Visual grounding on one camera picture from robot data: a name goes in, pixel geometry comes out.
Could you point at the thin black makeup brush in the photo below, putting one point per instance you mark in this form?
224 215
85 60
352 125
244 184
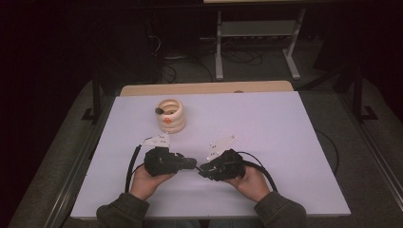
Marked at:
199 168

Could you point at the person's left hand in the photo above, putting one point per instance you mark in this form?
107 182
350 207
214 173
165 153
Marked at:
144 185

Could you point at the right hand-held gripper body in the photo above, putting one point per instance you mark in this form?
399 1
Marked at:
229 164

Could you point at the black metal stand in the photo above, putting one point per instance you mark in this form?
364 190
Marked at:
358 98
96 101

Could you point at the person's right hand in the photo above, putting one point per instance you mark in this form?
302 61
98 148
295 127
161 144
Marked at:
253 185

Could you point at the white metal desk frame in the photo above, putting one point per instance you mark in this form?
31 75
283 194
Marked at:
253 28

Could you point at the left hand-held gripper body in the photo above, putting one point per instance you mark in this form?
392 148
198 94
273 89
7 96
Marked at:
160 161

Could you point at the cream ringed brush holder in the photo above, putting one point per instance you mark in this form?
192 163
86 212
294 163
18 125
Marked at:
172 122

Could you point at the large black makeup brush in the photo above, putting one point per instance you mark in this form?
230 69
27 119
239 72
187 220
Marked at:
159 110

